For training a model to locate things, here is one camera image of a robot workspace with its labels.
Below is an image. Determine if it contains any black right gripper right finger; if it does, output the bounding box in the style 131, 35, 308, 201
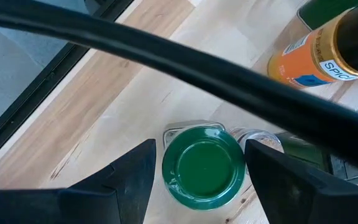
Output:
244, 139, 358, 224

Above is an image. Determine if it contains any green black pepper tin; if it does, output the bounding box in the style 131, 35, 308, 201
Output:
296, 0, 358, 31
274, 130, 358, 184

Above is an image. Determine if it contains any small cork lid glass jar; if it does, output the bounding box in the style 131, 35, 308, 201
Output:
228, 126, 284, 153

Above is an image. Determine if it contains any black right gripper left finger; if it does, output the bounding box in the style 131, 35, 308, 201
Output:
0, 138, 157, 224

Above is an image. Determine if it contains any black metal rig frame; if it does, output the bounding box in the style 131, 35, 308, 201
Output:
0, 0, 135, 171

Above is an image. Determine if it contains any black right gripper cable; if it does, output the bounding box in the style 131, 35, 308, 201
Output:
0, 0, 358, 179

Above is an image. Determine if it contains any orange label black lid jar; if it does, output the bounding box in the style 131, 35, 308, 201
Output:
267, 0, 358, 90

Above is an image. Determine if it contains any green lid glass spice jar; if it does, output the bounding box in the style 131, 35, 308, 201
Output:
161, 119, 247, 212

